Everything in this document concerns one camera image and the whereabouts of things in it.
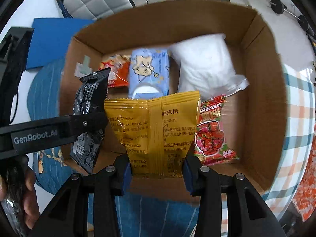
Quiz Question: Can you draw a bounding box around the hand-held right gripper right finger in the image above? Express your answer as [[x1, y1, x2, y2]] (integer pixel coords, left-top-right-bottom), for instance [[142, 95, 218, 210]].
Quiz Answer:
[[182, 153, 280, 237]]

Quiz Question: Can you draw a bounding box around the black snack packet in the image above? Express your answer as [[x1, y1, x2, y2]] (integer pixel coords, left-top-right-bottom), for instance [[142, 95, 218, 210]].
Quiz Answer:
[[69, 67, 111, 174]]

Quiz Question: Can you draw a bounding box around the cardboard box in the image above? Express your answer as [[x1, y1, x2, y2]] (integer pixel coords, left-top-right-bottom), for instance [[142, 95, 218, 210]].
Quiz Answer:
[[59, 1, 288, 204]]

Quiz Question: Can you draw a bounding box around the light blue tissue pack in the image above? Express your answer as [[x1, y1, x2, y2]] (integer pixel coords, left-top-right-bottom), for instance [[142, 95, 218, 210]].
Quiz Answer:
[[128, 49, 170, 100]]

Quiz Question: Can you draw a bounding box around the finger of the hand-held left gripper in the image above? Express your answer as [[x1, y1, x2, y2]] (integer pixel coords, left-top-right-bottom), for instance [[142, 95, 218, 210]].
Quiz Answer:
[[59, 111, 109, 142]]

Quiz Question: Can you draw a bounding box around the person's left hand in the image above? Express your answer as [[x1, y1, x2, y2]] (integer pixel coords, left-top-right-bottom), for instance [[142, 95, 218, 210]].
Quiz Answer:
[[21, 164, 41, 230]]

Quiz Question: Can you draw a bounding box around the orange snack packet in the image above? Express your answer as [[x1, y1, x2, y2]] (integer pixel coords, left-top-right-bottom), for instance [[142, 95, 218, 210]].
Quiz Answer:
[[98, 54, 131, 88]]

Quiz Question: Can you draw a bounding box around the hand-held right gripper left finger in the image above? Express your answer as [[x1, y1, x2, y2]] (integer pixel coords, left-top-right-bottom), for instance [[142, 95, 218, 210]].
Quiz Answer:
[[28, 154, 132, 237]]

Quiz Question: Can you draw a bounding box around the blue foam cushion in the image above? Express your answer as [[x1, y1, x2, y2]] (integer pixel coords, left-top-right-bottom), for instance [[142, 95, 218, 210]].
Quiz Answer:
[[26, 18, 97, 72]]

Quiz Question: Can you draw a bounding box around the red snack packet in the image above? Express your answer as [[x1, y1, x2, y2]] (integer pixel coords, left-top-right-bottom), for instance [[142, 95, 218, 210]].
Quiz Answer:
[[194, 94, 240, 166]]

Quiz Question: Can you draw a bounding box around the plaid bed sheet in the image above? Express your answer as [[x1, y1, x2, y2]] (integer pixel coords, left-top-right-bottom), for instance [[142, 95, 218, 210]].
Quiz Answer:
[[220, 64, 316, 237]]

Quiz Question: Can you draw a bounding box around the orange floral blanket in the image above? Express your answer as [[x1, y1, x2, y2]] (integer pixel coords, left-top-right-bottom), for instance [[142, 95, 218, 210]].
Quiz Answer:
[[291, 141, 316, 223]]

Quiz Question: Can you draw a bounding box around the yellow snack packet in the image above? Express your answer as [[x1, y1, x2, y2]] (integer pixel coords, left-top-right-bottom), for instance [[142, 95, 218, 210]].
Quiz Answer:
[[104, 91, 201, 178]]

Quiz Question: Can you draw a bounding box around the white plastic bag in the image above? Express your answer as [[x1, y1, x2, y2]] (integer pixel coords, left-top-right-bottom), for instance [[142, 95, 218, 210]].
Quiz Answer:
[[170, 33, 249, 98]]

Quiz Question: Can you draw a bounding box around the short barbell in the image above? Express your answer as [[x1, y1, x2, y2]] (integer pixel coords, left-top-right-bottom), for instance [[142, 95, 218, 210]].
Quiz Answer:
[[270, 0, 313, 34]]

